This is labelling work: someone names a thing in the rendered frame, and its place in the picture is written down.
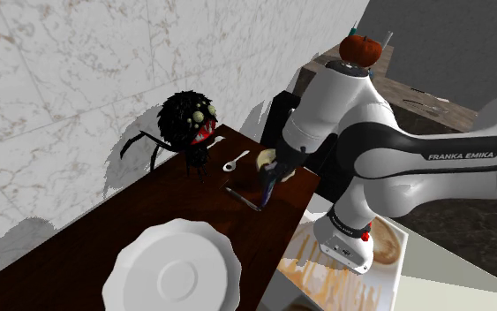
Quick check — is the robot stand with coffee picture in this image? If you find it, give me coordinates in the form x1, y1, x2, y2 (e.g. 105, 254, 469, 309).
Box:
256, 205, 410, 311

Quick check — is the orange pumpkin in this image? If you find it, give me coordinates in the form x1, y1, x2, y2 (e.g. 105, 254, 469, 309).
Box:
339, 34, 383, 69

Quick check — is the white scalloped plate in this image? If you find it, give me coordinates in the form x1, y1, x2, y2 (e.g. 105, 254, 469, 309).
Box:
102, 217, 243, 311

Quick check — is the black furry spider toy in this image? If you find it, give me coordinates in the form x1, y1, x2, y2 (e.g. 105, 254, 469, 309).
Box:
119, 89, 220, 182

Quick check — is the dark pen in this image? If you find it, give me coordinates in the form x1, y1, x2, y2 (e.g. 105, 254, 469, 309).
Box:
224, 186, 262, 213

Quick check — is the dark wooden table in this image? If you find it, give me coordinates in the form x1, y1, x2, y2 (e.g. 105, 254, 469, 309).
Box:
0, 124, 321, 311

